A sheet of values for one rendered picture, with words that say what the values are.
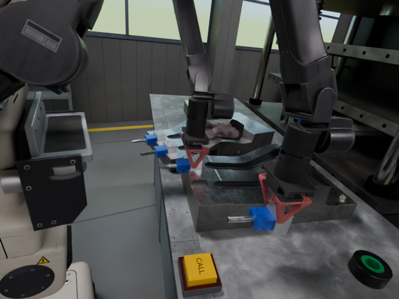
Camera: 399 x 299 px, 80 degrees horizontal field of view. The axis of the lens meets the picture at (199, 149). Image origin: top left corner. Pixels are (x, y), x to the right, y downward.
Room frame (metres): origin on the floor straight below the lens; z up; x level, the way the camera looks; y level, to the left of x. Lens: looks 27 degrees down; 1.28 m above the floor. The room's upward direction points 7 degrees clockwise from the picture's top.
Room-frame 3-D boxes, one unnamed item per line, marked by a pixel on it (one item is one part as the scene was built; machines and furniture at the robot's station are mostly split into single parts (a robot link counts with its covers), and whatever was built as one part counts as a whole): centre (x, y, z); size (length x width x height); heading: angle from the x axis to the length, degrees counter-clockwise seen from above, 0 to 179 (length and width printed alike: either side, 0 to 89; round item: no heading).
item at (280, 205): (0.39, -0.18, 0.99); 0.07 x 0.07 x 0.09; 15
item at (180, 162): (0.64, 0.06, 0.89); 0.13 x 0.05 x 0.05; 106
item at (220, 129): (0.97, -0.04, 0.90); 0.26 x 0.18 x 0.08; 123
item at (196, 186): (0.55, -0.02, 0.87); 0.05 x 0.05 x 0.04; 16
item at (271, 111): (1.47, -0.91, 0.75); 1.30 x 0.84 x 0.06; 16
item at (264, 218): (0.40, -0.14, 0.93); 0.13 x 0.05 x 0.05; 105
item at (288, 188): (0.41, -0.18, 1.06); 0.10 x 0.07 x 0.07; 15
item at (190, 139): (0.65, 0.02, 1.02); 0.10 x 0.07 x 0.07; 16
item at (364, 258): (0.40, -0.44, 0.82); 0.08 x 0.08 x 0.04
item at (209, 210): (0.66, -0.22, 0.87); 0.50 x 0.26 x 0.14; 106
